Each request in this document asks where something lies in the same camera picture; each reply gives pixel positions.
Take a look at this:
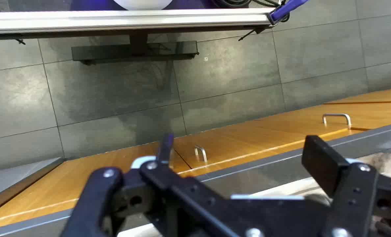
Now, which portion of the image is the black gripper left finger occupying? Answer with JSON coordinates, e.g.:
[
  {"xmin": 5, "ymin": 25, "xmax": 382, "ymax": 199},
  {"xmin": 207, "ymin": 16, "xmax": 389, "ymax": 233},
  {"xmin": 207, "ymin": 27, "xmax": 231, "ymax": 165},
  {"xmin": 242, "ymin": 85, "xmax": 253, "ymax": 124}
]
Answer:
[{"xmin": 63, "ymin": 133, "xmax": 267, "ymax": 237}]

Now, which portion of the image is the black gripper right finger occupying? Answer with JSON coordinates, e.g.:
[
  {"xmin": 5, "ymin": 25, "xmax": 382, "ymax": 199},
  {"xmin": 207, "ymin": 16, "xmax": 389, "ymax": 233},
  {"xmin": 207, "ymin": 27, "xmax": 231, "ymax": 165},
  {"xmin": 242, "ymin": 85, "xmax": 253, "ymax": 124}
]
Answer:
[{"xmin": 301, "ymin": 135, "xmax": 391, "ymax": 237}]

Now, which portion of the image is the wooden lower cabinet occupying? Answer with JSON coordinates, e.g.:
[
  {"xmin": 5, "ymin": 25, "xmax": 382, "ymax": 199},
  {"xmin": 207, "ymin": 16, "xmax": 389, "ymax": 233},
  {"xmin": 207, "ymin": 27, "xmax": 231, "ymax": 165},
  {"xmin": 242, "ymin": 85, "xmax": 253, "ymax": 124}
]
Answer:
[{"xmin": 0, "ymin": 86, "xmax": 391, "ymax": 233}]

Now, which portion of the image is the black table foot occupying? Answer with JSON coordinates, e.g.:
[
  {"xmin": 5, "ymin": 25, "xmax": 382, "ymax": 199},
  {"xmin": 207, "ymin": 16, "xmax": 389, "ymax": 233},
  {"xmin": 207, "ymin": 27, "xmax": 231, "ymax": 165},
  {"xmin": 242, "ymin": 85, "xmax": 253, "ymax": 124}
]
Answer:
[{"xmin": 70, "ymin": 32, "xmax": 201, "ymax": 66}]

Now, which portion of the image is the blue clamp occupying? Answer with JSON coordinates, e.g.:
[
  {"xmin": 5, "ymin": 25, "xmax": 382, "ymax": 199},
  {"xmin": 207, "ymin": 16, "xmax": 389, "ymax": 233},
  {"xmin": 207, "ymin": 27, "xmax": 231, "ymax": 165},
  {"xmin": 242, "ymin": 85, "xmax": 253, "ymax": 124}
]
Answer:
[{"xmin": 268, "ymin": 0, "xmax": 311, "ymax": 25}]

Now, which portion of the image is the white round object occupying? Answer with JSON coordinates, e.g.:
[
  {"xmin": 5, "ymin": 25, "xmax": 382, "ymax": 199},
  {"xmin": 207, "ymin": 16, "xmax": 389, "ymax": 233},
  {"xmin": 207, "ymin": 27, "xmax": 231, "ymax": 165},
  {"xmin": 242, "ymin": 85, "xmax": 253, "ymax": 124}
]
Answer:
[{"xmin": 114, "ymin": 0, "xmax": 173, "ymax": 11}]

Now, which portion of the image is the aluminium frame table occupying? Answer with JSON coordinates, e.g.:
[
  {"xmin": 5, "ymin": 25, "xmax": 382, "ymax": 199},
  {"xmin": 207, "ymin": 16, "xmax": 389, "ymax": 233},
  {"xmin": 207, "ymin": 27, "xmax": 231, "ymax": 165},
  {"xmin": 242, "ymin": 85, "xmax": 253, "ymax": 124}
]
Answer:
[{"xmin": 0, "ymin": 7, "xmax": 280, "ymax": 43}]

